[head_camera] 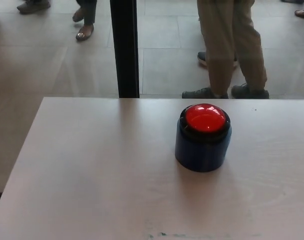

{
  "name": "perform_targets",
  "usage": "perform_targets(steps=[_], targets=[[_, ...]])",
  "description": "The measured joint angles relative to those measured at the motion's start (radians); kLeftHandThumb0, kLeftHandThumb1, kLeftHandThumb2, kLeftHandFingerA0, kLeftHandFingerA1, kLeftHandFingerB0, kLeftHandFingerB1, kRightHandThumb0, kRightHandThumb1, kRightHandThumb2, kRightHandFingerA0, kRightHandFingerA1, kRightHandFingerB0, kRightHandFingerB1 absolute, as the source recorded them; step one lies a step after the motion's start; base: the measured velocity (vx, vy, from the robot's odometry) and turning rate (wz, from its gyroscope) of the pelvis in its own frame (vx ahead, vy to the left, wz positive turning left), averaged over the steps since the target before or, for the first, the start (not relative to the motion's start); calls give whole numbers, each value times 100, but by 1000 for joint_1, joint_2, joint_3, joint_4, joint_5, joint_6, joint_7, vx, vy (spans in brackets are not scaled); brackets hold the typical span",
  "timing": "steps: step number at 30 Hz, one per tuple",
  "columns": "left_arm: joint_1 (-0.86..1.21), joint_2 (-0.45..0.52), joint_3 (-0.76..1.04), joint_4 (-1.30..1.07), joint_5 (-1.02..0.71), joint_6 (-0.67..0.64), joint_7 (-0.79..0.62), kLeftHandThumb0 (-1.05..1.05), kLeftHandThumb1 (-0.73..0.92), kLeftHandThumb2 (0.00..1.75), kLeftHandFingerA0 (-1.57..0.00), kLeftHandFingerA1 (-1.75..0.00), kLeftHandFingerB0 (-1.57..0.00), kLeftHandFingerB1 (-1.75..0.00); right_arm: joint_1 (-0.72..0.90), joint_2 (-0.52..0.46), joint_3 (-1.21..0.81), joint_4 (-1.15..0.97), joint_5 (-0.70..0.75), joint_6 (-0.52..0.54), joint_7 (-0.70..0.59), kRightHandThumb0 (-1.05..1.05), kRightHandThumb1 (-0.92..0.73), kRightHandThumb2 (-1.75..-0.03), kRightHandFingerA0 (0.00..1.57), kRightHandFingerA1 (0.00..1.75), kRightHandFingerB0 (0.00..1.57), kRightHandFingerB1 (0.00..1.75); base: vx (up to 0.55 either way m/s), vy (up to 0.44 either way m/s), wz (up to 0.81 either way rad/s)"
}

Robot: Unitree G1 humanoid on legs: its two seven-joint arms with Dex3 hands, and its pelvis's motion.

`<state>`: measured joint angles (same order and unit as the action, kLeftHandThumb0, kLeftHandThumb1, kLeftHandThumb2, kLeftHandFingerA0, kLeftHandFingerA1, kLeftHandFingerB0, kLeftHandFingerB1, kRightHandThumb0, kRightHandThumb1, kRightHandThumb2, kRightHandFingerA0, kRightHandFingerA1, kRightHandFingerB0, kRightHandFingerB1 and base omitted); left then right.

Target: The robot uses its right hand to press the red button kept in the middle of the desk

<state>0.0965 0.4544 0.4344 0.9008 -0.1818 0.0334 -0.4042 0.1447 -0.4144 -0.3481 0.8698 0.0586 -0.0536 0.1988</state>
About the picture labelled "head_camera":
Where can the red dome button blue base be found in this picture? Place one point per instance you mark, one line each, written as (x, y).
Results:
(201, 155)

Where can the grey sneaker with white sole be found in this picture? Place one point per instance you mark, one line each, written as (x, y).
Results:
(202, 58)

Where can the person in metallic flat shoes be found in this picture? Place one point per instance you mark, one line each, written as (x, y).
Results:
(86, 27)

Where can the person in khaki trousers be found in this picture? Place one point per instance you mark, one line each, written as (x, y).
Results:
(232, 37)

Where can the grey-brown casual shoe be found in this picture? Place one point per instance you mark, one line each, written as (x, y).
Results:
(32, 6)

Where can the brown sandal foot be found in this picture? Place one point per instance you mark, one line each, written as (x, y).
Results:
(303, 13)

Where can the black vertical window frame post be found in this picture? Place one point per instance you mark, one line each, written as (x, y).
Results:
(124, 50)

